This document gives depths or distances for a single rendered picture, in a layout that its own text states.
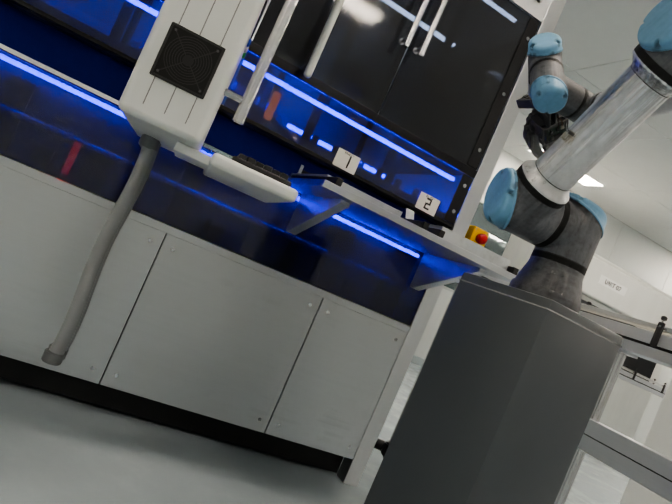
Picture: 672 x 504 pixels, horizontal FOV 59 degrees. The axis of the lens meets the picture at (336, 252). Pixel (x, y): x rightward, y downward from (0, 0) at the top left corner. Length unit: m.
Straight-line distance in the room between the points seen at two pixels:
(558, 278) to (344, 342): 0.97
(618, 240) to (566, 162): 8.28
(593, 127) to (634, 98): 0.08
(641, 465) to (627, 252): 7.38
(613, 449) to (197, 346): 1.51
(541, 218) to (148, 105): 0.82
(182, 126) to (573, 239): 0.83
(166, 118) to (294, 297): 0.87
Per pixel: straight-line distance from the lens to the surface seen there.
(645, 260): 9.91
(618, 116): 1.17
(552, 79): 1.43
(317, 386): 2.08
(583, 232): 1.31
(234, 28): 1.34
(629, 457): 2.42
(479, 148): 2.23
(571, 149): 1.19
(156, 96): 1.30
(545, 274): 1.29
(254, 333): 1.96
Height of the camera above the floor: 0.68
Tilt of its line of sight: 2 degrees up
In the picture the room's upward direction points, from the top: 24 degrees clockwise
